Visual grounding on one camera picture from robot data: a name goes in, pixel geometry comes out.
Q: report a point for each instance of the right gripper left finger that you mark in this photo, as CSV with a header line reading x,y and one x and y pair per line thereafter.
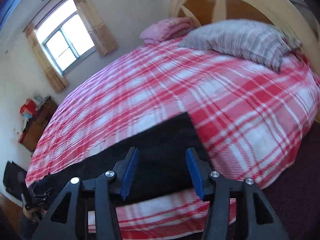
x,y
68,216

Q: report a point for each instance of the window with grey frame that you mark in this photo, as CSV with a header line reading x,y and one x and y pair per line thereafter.
x,y
64,37

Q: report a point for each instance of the black folding chair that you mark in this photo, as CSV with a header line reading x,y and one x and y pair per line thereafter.
x,y
10,179

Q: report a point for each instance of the striped grey pillow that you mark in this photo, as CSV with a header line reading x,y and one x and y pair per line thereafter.
x,y
248,39

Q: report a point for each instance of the folded pink blanket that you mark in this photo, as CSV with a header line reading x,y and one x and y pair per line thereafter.
x,y
167,29

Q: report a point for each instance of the beige curtain right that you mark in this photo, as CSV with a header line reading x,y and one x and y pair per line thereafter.
x,y
103,40

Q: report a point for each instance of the red gift bag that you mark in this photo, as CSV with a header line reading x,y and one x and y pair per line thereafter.
x,y
28,109

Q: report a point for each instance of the brown wooden desk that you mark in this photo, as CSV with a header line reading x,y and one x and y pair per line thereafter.
x,y
35,126

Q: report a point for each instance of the red plaid bed cover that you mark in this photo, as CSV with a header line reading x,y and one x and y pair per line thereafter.
x,y
246,119

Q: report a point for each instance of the beige curtain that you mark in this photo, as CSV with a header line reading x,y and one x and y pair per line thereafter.
x,y
54,77
103,40

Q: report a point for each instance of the cream wooden headboard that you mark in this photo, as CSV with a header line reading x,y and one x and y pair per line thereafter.
x,y
281,13

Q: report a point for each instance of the beige curtain left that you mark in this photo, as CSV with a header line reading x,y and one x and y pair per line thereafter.
x,y
54,77

